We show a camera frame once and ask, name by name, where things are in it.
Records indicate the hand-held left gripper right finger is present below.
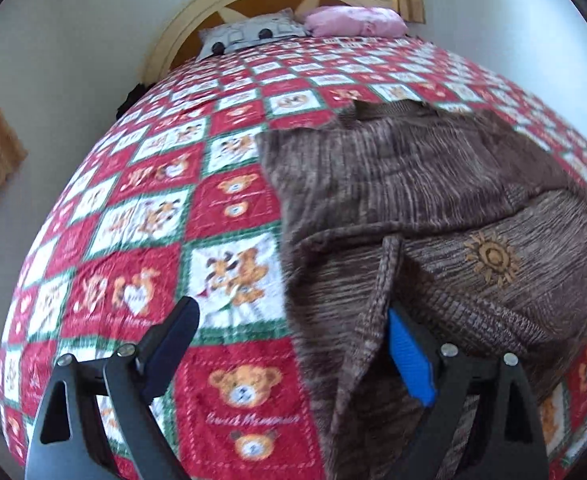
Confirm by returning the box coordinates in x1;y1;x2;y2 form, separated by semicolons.
387;307;549;480

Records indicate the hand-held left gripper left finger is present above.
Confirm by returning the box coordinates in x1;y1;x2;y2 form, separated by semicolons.
26;296;200;480

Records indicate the brown knitted sweater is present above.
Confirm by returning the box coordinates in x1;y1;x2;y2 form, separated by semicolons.
256;100;587;480

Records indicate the red patchwork bear quilt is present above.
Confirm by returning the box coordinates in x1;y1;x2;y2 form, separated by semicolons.
0;35;587;480

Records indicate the black bag beside bed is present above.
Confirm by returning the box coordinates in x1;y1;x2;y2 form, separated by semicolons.
116;82;149;118

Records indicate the grey patterned pillow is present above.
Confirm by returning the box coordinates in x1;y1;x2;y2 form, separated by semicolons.
198;10;311;61

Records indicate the cream wooden headboard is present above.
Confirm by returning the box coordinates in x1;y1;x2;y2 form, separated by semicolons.
140;0;399;86

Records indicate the pink pillow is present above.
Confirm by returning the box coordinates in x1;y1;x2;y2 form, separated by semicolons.
304;6;407;38

